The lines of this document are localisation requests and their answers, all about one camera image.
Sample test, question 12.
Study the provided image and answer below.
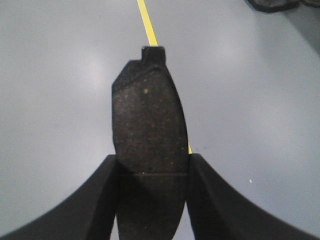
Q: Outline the dark grey brake pad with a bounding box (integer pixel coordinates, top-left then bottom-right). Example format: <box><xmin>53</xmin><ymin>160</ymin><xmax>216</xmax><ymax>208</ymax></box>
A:
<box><xmin>112</xmin><ymin>46</ymin><xmax>189</xmax><ymax>240</ymax></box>

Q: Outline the black object on floor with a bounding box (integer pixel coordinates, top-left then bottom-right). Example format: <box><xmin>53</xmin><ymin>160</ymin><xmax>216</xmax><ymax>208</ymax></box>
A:
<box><xmin>248</xmin><ymin>0</ymin><xmax>320</xmax><ymax>13</ymax></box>

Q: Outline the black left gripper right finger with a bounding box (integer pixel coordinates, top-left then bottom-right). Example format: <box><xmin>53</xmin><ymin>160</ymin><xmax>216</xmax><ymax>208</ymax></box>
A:
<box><xmin>186</xmin><ymin>153</ymin><xmax>315</xmax><ymax>240</ymax></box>

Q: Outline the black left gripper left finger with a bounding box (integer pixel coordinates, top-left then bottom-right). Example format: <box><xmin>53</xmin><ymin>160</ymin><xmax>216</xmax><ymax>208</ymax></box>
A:
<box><xmin>1</xmin><ymin>155</ymin><xmax>118</xmax><ymax>240</ymax></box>

